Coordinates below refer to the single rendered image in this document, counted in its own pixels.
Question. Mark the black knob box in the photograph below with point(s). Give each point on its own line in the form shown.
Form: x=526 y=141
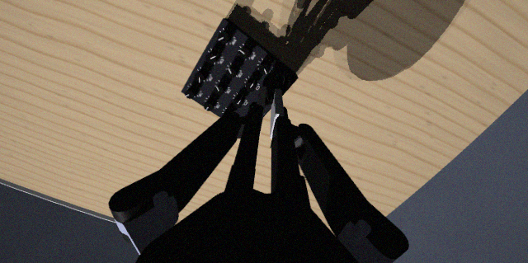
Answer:
x=221 y=91

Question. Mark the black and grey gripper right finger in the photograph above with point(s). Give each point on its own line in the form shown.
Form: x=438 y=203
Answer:
x=361 y=228

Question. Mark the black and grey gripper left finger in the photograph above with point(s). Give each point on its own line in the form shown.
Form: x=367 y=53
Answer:
x=147 y=208

